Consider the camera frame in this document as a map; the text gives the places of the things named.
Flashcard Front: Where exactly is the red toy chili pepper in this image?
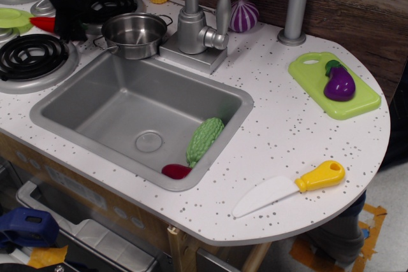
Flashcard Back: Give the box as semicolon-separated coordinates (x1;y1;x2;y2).
29;17;55;33

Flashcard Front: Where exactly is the stainless steel pot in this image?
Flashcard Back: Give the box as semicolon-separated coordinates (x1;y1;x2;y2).
92;12;173;60

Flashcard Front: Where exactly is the grey stove knob front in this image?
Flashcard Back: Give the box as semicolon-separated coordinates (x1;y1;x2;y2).
30;0;56;17

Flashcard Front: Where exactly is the rear black stove burner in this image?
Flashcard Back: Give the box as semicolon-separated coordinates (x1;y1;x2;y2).
82;0;146;35

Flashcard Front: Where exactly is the black stove burner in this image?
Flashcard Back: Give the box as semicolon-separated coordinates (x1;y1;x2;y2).
1;34;80;94
82;0;146;35

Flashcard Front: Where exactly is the light green toy plate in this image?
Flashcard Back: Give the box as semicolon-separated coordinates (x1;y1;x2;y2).
0;8;33;33

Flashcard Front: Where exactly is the front black stove burner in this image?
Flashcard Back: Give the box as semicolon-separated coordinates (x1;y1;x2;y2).
1;34;80;94

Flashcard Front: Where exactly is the grey toy sink basin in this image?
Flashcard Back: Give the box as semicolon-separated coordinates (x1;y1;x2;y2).
30;52;254;191

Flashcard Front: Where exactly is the silver toy faucet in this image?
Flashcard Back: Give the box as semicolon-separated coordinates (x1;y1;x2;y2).
159;0;231;74

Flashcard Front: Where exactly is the purple white toy onion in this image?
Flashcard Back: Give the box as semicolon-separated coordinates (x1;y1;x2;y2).
229;0;259;32

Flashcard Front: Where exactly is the green toy bitter gourd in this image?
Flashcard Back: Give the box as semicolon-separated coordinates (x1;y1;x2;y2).
186;117;224;168

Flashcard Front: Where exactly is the dark red toy vegetable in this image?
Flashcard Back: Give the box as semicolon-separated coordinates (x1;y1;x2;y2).
161;164;192;180

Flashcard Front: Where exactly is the grey support pole right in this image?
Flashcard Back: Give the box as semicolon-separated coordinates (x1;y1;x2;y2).
277;0;307;47

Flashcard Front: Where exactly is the blue clamp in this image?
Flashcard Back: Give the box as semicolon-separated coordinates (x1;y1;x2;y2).
1;207;59;248

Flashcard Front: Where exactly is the green toy cutting board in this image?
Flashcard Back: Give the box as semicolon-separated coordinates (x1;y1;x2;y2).
288;52;381;120

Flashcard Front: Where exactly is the purple toy eggplant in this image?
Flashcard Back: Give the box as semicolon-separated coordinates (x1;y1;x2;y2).
323;60;356;102

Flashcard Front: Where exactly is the toy knife yellow handle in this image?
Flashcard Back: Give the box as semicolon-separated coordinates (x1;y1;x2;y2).
232;161;346;218

